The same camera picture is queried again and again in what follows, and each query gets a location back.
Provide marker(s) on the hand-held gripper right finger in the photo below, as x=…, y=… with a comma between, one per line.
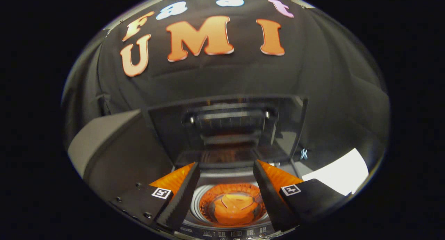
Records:
x=269, y=195

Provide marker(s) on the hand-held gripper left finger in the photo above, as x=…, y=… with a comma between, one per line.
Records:
x=182, y=198

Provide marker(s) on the orange polo shirt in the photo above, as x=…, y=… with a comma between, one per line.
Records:
x=236, y=209

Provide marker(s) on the grey washing machine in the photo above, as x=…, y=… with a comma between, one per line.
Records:
x=229, y=178

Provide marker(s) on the small pale blue clip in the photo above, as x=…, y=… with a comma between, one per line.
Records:
x=304, y=154

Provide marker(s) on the grey flat-topped stand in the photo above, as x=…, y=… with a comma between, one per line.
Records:
x=114, y=146

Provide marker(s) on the black backdrop cloth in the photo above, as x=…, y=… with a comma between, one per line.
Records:
x=330, y=76

